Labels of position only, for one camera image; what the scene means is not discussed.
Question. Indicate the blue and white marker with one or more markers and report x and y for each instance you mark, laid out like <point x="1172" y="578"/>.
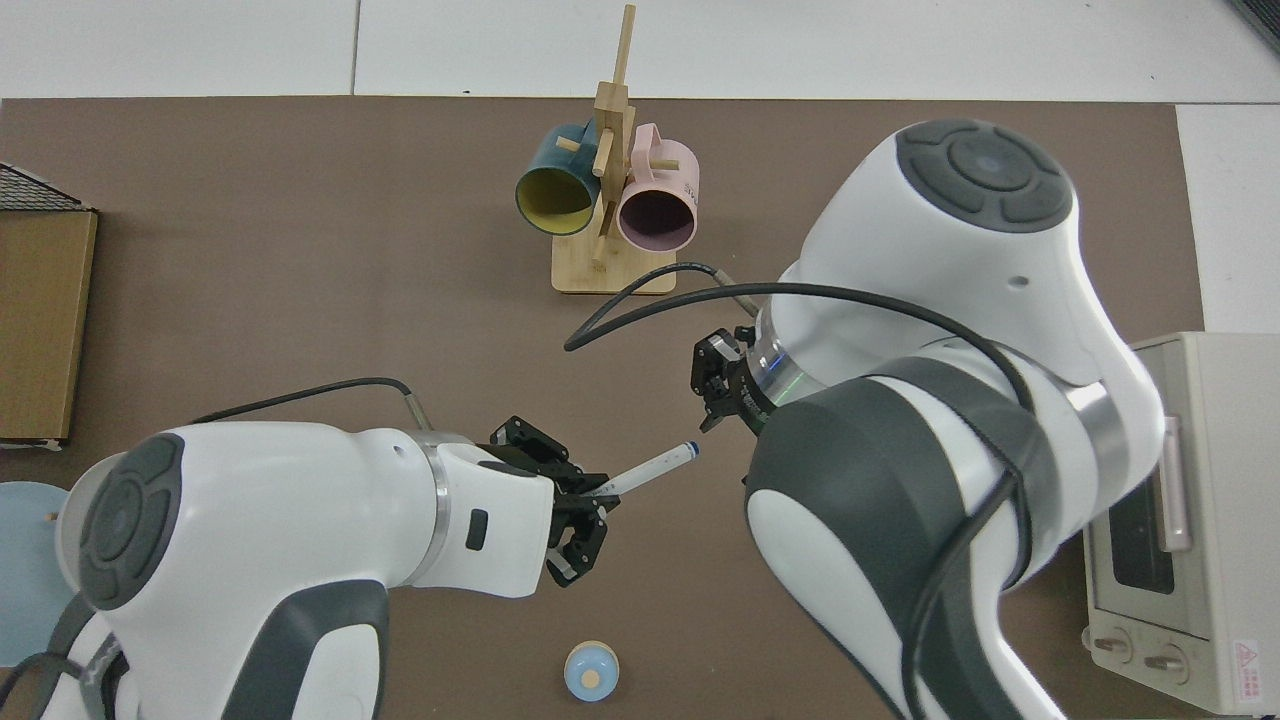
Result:
<point x="650" y="468"/>

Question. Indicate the wooden cup stand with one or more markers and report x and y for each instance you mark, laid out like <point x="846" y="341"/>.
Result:
<point x="612" y="275"/>

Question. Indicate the small blue round bell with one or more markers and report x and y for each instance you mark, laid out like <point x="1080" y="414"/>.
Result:
<point x="591" y="672"/>

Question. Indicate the pink mug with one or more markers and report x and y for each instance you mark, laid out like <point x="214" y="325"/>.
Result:
<point x="675" y="165"/>

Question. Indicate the brown table cloth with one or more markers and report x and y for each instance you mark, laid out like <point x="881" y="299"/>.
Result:
<point x="300" y="300"/>

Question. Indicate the dark teal mug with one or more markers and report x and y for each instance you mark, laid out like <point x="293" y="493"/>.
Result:
<point x="545" y="160"/>

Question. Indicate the light blue plate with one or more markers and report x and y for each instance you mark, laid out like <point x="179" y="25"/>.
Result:
<point x="20" y="560"/>

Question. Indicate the pale toaster oven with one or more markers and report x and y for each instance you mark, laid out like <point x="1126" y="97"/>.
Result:
<point x="1230" y="600"/>

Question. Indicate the dark grey object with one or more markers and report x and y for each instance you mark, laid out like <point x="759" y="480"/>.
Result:
<point x="1262" y="20"/>

